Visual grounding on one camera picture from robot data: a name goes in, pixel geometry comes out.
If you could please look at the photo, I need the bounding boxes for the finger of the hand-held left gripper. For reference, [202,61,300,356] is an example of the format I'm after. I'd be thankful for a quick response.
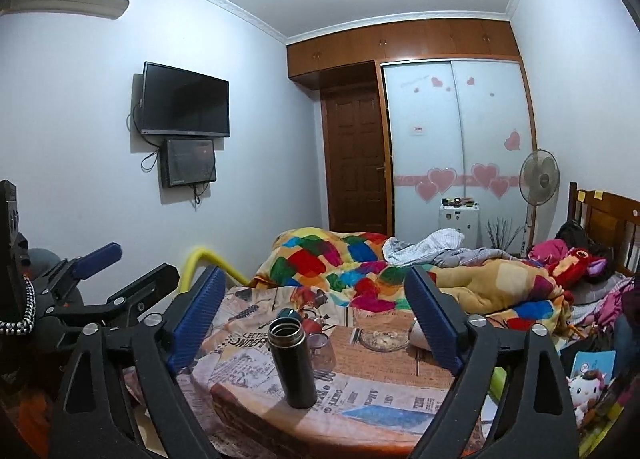
[44,241,124,307]
[62,263,181,335]

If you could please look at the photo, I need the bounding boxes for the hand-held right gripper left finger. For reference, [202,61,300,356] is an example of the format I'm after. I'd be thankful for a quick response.
[47,266,227,459]

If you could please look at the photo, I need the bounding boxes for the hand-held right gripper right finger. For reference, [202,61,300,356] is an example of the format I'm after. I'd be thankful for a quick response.
[404,266,582,459]

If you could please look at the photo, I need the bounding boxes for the clear glass cup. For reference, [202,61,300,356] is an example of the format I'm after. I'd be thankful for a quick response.
[307,332,336,371]

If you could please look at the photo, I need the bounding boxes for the white cup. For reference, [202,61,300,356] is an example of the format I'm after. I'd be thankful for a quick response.
[409,319,435,351]

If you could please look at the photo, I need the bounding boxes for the glass ashtray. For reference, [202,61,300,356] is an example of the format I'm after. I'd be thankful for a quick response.
[359,327,411,353]

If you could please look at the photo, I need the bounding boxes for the yellow pipe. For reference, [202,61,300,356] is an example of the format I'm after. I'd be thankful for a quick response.
[180,247,251,291]

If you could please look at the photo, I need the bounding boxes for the grey striped cloth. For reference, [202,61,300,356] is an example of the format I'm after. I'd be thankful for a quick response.
[382,228,522,268]

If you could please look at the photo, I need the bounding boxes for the newspaper print tablecloth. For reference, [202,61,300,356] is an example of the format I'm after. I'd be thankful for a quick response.
[190,284,497,456]

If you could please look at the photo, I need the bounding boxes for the colourful patchwork quilt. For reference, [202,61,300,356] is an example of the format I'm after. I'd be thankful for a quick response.
[250,226,576,336]

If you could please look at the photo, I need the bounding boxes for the lime green tube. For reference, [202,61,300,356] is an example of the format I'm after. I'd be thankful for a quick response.
[487,365,509,398]

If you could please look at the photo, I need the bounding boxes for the small white fridge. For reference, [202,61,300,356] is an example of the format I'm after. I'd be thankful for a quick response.
[438,203,482,245]

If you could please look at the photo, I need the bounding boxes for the black thermos bottle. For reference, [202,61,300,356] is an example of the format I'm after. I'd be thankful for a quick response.
[267,308,319,410]

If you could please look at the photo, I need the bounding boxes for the dry twigs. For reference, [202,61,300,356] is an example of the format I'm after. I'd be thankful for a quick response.
[487,218,524,256]

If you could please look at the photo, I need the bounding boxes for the pink plush toy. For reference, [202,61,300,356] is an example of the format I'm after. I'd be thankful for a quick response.
[528,238,572,266]

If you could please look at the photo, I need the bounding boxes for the red plush toy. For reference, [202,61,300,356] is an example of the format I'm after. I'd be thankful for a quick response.
[546,246,609,291]

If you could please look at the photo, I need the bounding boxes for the black backpack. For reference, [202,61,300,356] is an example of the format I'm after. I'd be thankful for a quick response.
[555,221,597,251]

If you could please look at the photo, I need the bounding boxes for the blue picture book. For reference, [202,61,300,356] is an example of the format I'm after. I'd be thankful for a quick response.
[570,350,617,391]

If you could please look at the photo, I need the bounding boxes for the white plush doll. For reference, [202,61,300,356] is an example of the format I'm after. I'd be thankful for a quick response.
[566,369,609,429]

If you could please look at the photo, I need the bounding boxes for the brown wooden door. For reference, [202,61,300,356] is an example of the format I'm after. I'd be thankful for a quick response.
[321,88,392,236]

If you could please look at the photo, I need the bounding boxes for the standing fan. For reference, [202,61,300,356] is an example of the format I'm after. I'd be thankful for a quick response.
[518,149,560,256]

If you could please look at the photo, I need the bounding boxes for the wardrobe with heart stickers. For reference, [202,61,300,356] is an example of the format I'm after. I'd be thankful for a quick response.
[381,56,539,246]

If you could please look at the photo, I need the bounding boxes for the pink clothes pile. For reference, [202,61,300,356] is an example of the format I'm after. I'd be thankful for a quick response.
[594,278,637,336]

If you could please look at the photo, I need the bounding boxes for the wooden headboard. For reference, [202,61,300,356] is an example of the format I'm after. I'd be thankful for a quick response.
[568,182,640,281]

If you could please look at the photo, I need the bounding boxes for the wooden overhead cabinet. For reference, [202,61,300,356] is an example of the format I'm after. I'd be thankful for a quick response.
[286,19,522,86]

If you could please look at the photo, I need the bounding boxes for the black white braided cable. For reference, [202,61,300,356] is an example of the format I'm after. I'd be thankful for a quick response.
[0,275,37,336]

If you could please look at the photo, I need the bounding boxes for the small black wall screen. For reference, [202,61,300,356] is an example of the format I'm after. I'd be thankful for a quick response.
[161,137,219,188]

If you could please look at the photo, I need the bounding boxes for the black television cable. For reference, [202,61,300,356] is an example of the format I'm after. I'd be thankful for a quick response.
[126,98,147,136]

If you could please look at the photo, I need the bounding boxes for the black wall television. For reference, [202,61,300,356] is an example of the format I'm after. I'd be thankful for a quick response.
[139,61,231,139]

